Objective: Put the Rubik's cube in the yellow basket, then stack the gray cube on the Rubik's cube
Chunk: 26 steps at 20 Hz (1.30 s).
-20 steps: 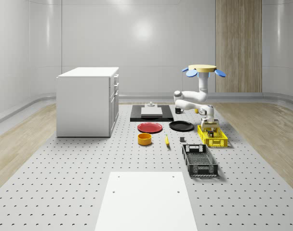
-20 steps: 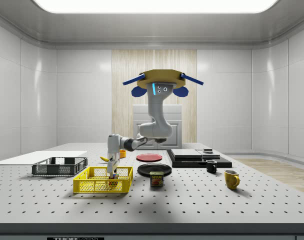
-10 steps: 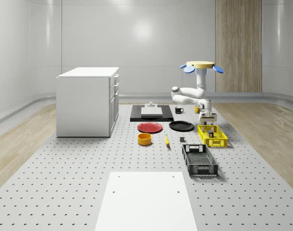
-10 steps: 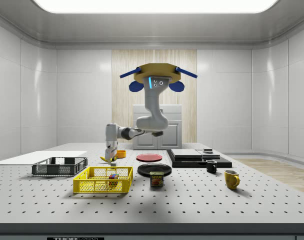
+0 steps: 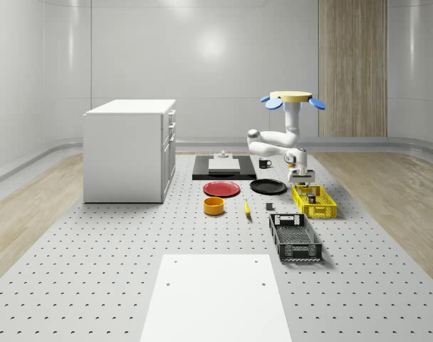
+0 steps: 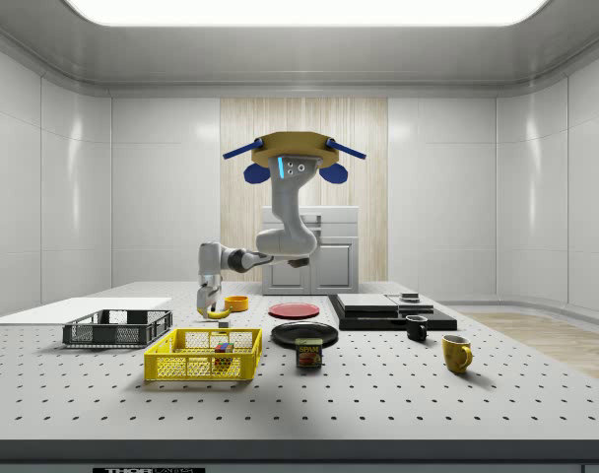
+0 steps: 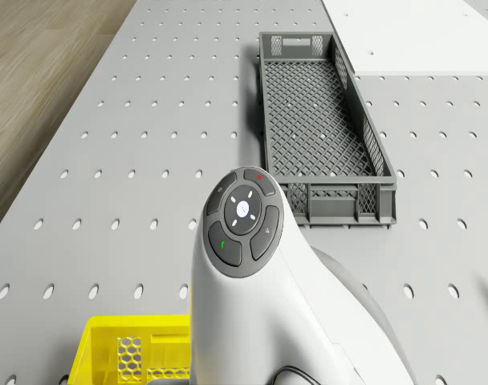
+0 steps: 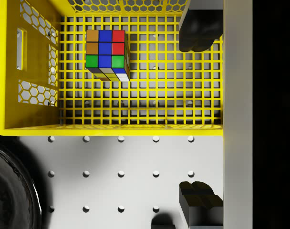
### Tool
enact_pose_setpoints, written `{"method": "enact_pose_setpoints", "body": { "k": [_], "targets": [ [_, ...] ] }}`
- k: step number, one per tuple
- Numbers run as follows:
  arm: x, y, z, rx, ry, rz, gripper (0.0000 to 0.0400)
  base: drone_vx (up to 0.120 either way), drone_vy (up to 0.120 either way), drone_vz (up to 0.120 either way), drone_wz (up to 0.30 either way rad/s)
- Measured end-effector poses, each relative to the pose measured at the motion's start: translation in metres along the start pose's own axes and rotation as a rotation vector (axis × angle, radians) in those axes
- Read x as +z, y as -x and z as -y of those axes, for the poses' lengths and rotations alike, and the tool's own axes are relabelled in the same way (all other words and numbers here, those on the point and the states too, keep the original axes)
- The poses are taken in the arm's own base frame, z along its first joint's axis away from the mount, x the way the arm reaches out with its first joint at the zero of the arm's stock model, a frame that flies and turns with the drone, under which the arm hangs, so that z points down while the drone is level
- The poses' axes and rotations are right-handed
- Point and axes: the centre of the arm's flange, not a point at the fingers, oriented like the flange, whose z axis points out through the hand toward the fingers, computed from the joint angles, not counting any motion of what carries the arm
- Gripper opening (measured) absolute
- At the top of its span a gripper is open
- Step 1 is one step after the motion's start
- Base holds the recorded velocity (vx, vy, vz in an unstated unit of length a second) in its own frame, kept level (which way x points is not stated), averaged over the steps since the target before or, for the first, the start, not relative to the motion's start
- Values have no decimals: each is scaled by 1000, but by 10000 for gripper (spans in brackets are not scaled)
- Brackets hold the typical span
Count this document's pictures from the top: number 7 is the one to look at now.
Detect yellow basket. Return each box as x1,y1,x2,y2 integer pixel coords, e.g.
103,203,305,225
67,314,193,385

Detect white board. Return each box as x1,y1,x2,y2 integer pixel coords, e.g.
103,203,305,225
321,0,488,76

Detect dark grey basket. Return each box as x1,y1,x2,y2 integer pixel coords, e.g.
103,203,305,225
258,31,399,228

